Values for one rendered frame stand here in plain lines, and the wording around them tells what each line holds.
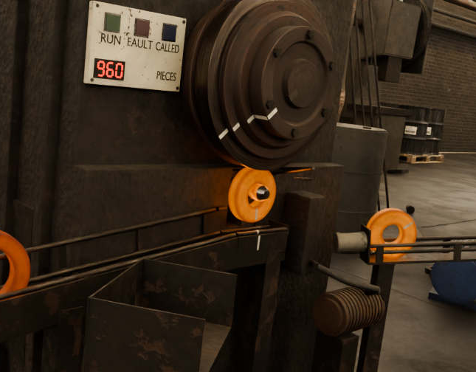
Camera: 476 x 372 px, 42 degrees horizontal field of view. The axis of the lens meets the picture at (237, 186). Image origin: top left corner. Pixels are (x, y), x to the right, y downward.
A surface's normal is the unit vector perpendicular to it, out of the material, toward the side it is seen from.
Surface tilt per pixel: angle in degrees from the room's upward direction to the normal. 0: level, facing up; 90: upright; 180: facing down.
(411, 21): 92
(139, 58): 90
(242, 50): 72
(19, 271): 90
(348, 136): 90
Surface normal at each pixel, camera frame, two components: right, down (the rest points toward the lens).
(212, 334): 0.10, -0.96
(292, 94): 0.68, 0.20
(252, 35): -0.15, -0.41
